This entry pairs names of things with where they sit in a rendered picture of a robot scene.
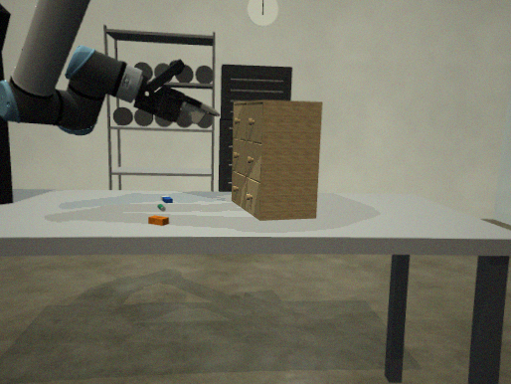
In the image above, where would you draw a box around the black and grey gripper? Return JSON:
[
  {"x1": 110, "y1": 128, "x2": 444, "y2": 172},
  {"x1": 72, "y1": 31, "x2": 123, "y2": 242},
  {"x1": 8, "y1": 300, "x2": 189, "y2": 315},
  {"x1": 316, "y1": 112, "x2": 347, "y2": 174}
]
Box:
[{"x1": 134, "y1": 76, "x2": 220, "y2": 124}]

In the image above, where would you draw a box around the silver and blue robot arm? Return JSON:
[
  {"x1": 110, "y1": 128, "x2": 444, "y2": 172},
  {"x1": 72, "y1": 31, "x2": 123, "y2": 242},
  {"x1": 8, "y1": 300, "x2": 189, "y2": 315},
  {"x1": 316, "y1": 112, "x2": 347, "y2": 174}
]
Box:
[{"x1": 0, "y1": 0, "x2": 143, "y2": 135}]

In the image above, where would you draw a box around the light wooden chest of drawers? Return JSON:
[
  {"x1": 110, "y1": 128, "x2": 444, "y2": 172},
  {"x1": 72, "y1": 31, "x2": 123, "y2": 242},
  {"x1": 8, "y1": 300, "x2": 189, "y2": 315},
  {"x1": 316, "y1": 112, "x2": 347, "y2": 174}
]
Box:
[{"x1": 232, "y1": 99, "x2": 322, "y2": 221}]

